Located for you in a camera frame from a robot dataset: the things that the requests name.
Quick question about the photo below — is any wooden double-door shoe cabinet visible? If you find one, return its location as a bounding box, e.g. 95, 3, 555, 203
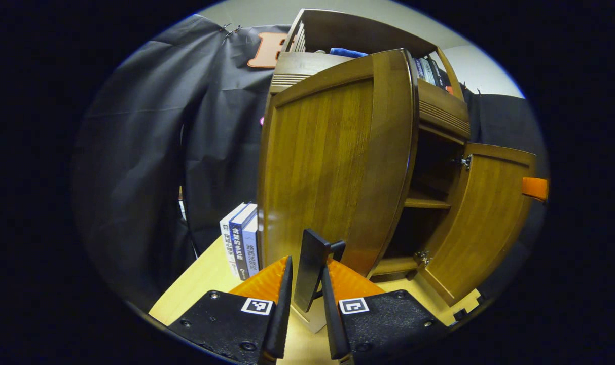
257, 9, 538, 334

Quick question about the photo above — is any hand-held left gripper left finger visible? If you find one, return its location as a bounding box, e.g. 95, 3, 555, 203
168, 255, 294, 365

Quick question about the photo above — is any light blue spine book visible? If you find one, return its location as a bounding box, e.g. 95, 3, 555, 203
415, 57, 436, 86

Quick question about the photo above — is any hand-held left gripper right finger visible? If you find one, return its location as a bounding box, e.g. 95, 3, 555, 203
320, 259, 450, 364

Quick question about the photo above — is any dark blue spine book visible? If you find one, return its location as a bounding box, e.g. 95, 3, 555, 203
229, 204, 258, 281

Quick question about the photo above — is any pale blue cover book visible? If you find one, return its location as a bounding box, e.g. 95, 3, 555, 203
242, 213, 262, 277

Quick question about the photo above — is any wooden shoe cabinet door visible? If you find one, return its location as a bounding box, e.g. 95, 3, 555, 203
257, 48, 420, 334
416, 143, 537, 306

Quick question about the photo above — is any black backdrop cloth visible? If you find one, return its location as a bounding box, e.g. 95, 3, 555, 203
74, 14, 549, 305

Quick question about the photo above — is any white spine book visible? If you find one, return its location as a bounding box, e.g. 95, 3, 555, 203
220, 203, 249, 277

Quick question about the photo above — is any black spine book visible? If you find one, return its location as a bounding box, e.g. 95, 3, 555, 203
428, 55, 453, 92

